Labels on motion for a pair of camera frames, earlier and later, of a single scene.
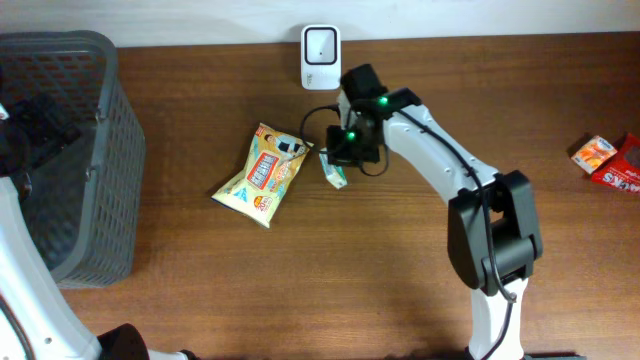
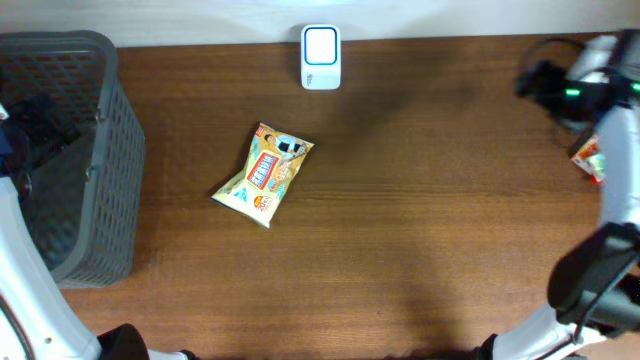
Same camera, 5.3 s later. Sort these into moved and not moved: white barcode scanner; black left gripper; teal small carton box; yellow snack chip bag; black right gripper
Moved: teal small carton box; black right gripper
Not moved: yellow snack chip bag; black left gripper; white barcode scanner
